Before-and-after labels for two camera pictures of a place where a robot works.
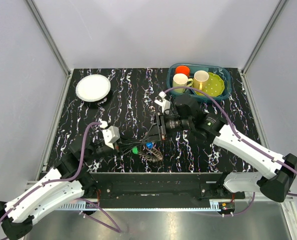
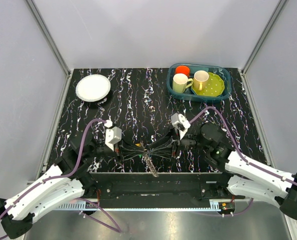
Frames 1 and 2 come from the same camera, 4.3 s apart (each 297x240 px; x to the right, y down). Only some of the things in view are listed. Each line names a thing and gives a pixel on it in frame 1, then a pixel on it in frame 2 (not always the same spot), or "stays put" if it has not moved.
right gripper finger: [156, 138] to [167, 153]
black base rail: [159, 190] stays put
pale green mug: [180, 80] stays put
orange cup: [182, 69] stays put
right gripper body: [175, 123] to [189, 142]
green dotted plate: [214, 85] stays put
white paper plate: [93, 88] stays put
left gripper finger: [130, 151] to [134, 155]
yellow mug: [200, 78] stays put
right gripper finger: [154, 133] to [169, 138]
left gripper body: [103, 151] stays put
